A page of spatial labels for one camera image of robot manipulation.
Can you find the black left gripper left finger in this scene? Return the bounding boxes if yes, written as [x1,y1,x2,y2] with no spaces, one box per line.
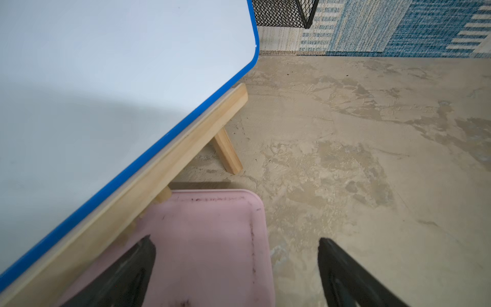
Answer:
[63,235,156,307]

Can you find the pink plastic box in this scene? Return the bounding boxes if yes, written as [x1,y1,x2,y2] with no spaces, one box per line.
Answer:
[56,189,275,306]

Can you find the wooden easel stand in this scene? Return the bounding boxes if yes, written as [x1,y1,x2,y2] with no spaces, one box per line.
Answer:
[1,83,248,306]

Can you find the black wire mesh shelf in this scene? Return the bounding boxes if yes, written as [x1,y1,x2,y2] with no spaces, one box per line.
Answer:
[252,0,319,29]

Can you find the white board with blue edge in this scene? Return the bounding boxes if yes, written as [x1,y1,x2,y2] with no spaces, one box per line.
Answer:
[1,1,259,289]

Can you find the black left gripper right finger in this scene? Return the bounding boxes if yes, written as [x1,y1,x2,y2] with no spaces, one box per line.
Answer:
[318,237,407,306]

